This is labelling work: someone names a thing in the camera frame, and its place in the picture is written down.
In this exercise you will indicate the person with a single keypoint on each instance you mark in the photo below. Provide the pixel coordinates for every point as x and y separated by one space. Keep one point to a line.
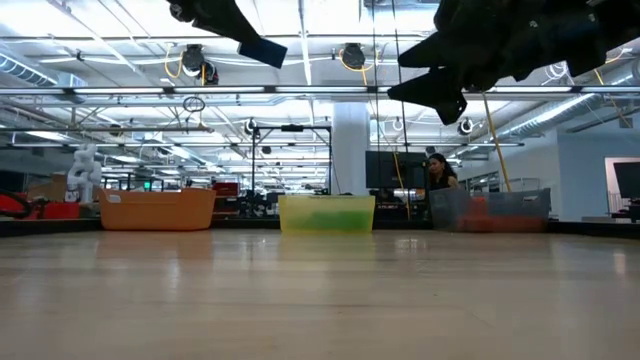
440 175

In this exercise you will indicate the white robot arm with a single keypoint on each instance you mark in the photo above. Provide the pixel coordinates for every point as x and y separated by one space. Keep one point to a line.
84 172

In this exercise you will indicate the long horizontal light bar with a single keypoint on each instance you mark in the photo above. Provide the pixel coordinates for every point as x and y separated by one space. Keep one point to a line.
120 90

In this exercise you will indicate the yellow translucent plastic bin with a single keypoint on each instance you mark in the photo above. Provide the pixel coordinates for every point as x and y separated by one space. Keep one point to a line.
325 202

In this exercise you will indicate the white building column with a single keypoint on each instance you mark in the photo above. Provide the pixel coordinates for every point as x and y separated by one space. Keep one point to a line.
350 150

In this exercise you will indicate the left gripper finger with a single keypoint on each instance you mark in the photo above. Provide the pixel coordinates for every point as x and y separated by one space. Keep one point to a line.
230 25

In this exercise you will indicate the black aluminium table frame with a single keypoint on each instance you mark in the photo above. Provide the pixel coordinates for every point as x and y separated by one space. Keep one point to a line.
50 227

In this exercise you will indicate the cardboard box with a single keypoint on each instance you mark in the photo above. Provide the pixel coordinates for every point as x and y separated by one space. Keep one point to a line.
50 190

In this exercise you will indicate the black wall monitor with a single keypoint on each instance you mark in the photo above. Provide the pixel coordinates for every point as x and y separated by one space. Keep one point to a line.
629 180

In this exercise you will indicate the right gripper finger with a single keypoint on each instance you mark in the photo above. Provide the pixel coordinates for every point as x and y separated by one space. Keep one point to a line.
440 92
435 52

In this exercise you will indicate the black metal stand frame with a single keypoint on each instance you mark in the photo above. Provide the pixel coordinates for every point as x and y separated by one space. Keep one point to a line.
292 128

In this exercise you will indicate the red box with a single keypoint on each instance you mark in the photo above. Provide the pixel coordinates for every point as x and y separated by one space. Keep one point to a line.
226 189

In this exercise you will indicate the black computer monitor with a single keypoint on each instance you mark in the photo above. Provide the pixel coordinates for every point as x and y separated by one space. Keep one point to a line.
382 170

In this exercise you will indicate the silver ventilation duct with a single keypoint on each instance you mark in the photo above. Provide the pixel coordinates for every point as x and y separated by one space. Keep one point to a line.
550 117

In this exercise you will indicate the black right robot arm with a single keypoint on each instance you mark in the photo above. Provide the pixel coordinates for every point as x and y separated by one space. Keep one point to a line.
575 30

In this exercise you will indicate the grey translucent plastic bin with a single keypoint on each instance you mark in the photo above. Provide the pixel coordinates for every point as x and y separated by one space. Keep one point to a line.
520 202

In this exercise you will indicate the orange plastic bin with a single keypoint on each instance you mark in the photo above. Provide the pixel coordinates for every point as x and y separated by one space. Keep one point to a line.
157 210

